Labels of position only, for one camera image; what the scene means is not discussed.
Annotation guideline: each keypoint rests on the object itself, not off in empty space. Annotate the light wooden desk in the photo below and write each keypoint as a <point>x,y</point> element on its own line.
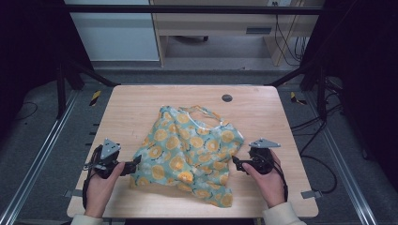
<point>219,23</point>

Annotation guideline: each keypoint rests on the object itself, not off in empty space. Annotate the grey round table grommet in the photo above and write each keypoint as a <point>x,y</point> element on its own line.
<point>226,98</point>

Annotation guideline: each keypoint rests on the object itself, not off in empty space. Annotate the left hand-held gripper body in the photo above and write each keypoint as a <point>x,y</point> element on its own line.
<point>109,151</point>

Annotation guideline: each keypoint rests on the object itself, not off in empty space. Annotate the grey tape strip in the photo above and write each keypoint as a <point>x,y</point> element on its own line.
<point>311,194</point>
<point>72,193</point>

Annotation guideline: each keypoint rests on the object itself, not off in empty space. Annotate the person's right hand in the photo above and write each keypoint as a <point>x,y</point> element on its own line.
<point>267,187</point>

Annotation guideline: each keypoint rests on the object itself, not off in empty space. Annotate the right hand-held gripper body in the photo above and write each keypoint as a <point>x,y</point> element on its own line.
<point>262,157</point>

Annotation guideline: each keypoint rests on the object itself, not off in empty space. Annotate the black metal frame stand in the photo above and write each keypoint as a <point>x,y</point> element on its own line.
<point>320,90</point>
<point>61,90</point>

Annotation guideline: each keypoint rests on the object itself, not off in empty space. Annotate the teal orange patterned garment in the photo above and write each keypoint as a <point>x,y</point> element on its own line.
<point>187,153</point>

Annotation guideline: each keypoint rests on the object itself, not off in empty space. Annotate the aluminium floor rail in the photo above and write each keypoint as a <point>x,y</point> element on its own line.
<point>344,162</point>
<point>37,156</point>

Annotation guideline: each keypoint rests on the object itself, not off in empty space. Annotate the black metal crossbar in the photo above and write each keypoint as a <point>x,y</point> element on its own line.
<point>187,10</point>

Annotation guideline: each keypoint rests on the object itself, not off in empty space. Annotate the person's left hand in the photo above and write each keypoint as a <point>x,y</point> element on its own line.
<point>100,190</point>

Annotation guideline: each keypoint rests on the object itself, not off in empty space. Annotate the white cabinet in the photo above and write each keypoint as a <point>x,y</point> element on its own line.
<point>115,34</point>

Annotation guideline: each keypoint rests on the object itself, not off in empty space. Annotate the black yellow hazard tape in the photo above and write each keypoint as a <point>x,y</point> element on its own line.
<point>295,98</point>
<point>95,97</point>

